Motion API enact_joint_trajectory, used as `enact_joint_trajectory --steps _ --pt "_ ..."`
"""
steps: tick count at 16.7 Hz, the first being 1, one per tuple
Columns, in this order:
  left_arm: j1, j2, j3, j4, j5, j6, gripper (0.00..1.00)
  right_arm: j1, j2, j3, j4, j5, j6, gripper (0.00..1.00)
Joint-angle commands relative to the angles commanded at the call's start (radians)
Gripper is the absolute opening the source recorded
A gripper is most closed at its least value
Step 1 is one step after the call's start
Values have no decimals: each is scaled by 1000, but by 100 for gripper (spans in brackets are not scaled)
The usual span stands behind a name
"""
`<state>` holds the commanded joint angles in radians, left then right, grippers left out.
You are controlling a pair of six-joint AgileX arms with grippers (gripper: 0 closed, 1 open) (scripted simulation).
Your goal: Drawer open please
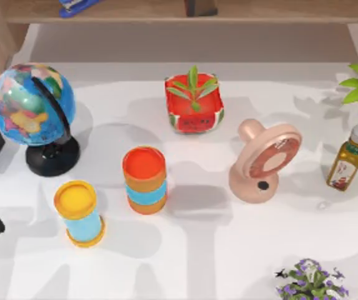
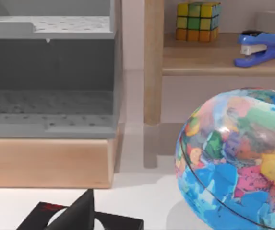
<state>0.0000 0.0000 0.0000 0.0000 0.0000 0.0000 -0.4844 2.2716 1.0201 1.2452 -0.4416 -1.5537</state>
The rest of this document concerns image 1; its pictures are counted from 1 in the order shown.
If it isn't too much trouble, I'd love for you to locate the pink desk fan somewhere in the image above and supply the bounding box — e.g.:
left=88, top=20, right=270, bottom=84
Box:
left=228, top=118, right=304, bottom=204

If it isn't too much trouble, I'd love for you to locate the blue world globe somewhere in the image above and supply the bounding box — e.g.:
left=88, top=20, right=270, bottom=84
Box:
left=0, top=62, right=82, bottom=178

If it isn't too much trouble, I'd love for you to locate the orange and blue ring stack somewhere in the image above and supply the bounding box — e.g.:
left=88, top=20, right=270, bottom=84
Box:
left=122, top=145, right=169, bottom=216

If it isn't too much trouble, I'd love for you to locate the purple flower plant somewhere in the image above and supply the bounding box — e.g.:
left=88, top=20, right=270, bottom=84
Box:
left=274, top=257, right=351, bottom=300

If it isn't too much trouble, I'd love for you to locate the yellow and blue ring stack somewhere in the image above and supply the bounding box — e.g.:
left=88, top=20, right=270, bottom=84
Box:
left=53, top=180, right=107, bottom=249

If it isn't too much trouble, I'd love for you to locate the blue stapler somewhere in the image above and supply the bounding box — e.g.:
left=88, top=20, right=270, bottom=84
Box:
left=58, top=0, right=105, bottom=18

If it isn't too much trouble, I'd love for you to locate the watermelon plant pot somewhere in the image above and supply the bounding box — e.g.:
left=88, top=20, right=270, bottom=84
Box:
left=164, top=64, right=225, bottom=134

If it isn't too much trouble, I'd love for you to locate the yellow oil bottle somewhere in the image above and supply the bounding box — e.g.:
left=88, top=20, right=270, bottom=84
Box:
left=326, top=123, right=358, bottom=191

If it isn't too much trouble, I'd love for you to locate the wooden open shelf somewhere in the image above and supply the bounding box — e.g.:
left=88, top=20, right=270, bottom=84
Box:
left=0, top=0, right=358, bottom=98

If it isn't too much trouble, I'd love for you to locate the dark box on shelf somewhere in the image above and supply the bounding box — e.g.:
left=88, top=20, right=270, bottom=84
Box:
left=184, top=0, right=219, bottom=18

